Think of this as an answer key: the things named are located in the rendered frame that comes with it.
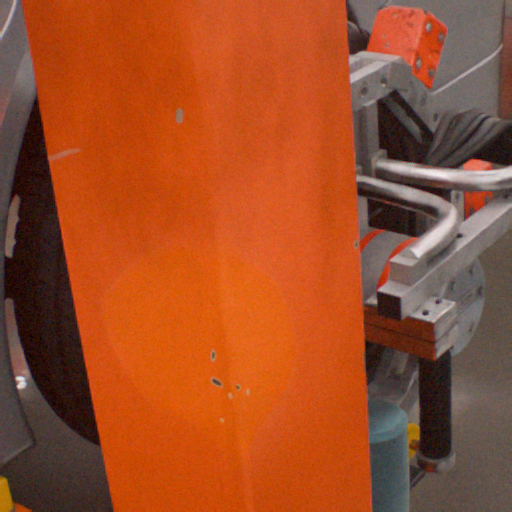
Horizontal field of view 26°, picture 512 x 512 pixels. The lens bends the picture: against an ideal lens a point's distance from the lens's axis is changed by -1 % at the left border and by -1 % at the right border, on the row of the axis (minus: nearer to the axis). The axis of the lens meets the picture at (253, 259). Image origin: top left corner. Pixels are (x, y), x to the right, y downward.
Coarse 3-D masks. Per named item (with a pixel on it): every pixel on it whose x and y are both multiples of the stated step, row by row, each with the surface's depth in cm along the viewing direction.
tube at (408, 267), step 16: (368, 176) 136; (368, 192) 135; (384, 192) 133; (400, 192) 132; (416, 192) 130; (416, 208) 130; (432, 208) 128; (448, 208) 126; (448, 224) 122; (416, 240) 120; (432, 240) 120; (448, 240) 122; (400, 256) 118; (416, 256) 117; (432, 256) 120; (400, 272) 117; (416, 272) 117
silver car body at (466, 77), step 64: (0, 0) 121; (384, 0) 178; (448, 0) 194; (0, 64) 120; (448, 64) 198; (0, 128) 122; (0, 192) 124; (0, 320) 129; (0, 384) 131; (0, 448) 133
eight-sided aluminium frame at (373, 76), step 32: (352, 64) 141; (384, 64) 140; (352, 96) 135; (384, 96) 149; (416, 96) 147; (416, 128) 158; (416, 160) 162; (416, 224) 167; (384, 352) 168; (384, 384) 166; (416, 384) 165
